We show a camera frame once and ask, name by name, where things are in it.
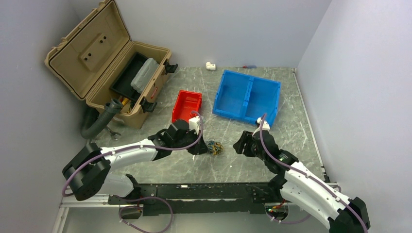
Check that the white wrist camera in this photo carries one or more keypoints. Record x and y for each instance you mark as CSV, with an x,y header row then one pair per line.
x,y
195,124
262,125

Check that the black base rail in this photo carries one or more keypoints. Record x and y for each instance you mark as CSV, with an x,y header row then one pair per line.
x,y
199,198

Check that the silver wrench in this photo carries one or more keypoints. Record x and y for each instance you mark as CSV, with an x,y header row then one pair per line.
x,y
114,135

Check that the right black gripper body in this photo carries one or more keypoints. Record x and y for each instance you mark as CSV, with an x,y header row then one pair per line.
x,y
256,152

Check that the blue plastic bin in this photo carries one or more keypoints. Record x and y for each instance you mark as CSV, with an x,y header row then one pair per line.
x,y
245,98

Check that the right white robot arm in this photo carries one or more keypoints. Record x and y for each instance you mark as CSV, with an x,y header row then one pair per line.
x,y
295,183

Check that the black toolbox tray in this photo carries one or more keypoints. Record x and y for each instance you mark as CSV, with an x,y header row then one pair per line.
x,y
122,84

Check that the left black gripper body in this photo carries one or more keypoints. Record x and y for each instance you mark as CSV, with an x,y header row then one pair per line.
x,y
188,140

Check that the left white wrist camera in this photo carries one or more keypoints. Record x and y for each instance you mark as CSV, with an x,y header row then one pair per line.
x,y
195,124

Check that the white pipe elbow fitting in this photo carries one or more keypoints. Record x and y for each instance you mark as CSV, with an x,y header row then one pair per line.
x,y
210,66

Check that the aluminium frame rail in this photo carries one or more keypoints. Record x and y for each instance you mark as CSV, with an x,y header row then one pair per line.
x,y
98,201

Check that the tan plastic toolbox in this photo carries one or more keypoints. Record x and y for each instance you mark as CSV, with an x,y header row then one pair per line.
x,y
94,54

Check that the red blue screwdriver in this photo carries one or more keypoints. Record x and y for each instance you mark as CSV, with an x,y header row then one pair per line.
x,y
249,66

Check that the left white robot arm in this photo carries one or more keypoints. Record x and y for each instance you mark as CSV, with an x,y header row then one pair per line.
x,y
90,171

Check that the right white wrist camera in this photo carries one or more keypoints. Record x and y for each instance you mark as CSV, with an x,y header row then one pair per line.
x,y
262,125

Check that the red plastic bin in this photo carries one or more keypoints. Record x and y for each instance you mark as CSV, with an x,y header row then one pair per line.
x,y
186,102

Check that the grey plastic case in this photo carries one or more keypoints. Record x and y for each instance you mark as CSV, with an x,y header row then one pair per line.
x,y
143,76

